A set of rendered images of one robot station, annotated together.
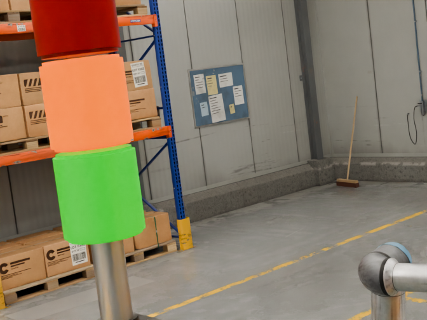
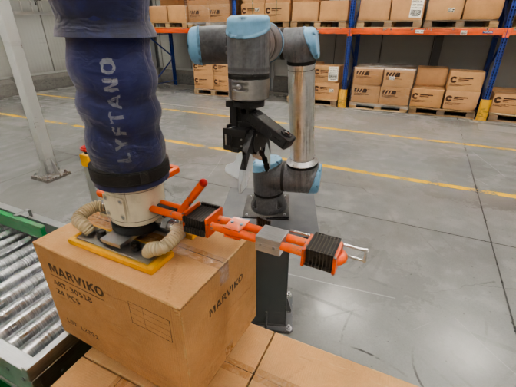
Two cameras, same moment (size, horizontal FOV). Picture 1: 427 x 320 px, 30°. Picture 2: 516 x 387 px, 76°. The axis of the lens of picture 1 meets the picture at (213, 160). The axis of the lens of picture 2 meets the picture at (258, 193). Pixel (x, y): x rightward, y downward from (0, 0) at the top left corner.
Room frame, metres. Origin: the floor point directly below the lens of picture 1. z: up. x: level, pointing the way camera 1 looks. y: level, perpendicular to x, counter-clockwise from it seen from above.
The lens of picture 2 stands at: (1.81, -1.78, 1.62)
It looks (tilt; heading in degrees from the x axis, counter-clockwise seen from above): 27 degrees down; 67
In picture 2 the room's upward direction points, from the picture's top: straight up
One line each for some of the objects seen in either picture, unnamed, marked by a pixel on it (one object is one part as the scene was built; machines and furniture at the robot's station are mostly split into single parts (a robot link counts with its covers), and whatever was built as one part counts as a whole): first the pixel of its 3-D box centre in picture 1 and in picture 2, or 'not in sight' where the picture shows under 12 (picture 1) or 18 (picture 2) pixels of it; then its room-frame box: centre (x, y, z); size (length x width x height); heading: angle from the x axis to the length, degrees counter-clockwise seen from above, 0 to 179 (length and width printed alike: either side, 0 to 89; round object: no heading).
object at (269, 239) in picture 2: not in sight; (272, 239); (2.12, -1.13, 1.12); 0.07 x 0.07 x 0.04; 41
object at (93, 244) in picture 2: not in sight; (118, 243); (1.74, -0.84, 1.03); 0.34 x 0.10 x 0.05; 131
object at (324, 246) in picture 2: not in sight; (322, 253); (2.21, -1.23, 1.13); 0.08 x 0.07 x 0.05; 131
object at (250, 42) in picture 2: not in sight; (249, 47); (2.09, -1.06, 1.58); 0.10 x 0.09 x 0.12; 52
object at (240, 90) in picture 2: not in sight; (248, 90); (2.09, -1.07, 1.50); 0.10 x 0.09 x 0.05; 42
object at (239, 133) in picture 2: not in sight; (246, 126); (2.08, -1.06, 1.41); 0.09 x 0.08 x 0.12; 132
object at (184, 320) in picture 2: not in sight; (155, 282); (1.83, -0.79, 0.81); 0.60 x 0.40 x 0.40; 130
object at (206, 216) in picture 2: not in sight; (203, 218); (1.98, -0.96, 1.13); 0.10 x 0.08 x 0.06; 41
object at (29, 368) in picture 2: not in sight; (108, 304); (1.63, -0.58, 0.58); 0.70 x 0.03 x 0.06; 42
